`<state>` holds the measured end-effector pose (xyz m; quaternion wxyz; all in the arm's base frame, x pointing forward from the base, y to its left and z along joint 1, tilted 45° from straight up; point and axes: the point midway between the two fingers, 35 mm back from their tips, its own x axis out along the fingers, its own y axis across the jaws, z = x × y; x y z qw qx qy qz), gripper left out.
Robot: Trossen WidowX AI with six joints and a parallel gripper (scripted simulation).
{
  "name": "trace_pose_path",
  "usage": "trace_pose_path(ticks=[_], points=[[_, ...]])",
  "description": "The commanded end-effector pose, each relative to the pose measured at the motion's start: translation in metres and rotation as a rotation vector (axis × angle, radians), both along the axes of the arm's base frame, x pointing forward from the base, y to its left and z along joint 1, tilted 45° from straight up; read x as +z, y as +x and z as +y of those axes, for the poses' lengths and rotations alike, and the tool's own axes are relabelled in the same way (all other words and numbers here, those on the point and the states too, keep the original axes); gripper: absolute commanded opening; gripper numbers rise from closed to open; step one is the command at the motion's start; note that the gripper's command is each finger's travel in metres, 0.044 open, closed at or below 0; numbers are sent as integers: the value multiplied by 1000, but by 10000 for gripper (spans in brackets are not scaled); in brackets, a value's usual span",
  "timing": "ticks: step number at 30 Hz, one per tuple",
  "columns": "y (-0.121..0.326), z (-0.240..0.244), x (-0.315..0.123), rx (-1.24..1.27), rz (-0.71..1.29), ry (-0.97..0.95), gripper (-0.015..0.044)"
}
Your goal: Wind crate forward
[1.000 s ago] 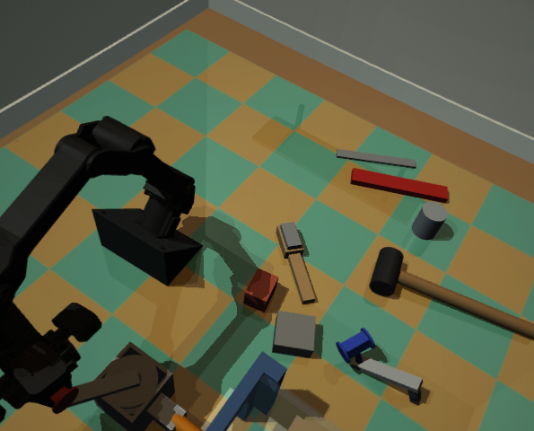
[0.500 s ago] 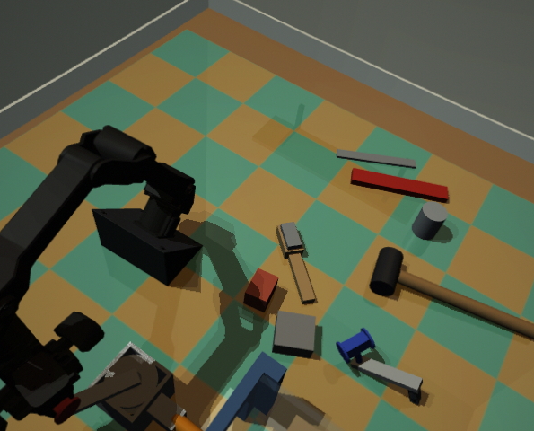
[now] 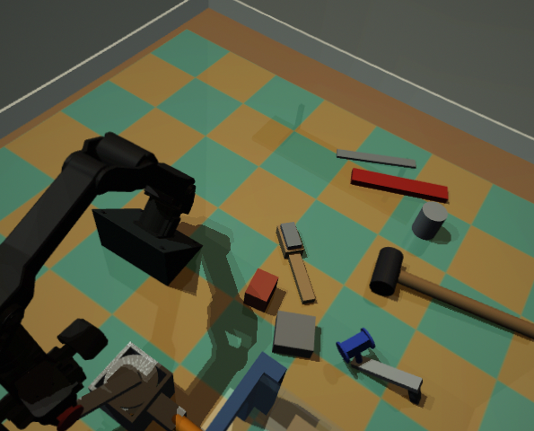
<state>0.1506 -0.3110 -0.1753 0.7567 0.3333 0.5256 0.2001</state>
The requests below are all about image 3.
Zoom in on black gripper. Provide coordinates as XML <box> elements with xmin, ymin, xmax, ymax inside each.
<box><xmin>0</xmin><ymin>318</ymin><xmax>108</xmax><ymax>431</ymax></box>

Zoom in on black mallet with brown handle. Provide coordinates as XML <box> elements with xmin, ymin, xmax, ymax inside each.
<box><xmin>369</xmin><ymin>247</ymin><xmax>534</xmax><ymax>339</ymax></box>

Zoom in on grey cylinder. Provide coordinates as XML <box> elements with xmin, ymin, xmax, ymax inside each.
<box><xmin>412</xmin><ymin>201</ymin><xmax>448</xmax><ymax>240</ymax></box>

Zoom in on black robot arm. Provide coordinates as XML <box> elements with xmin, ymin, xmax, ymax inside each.
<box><xmin>0</xmin><ymin>132</ymin><xmax>196</xmax><ymax>426</ymax></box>

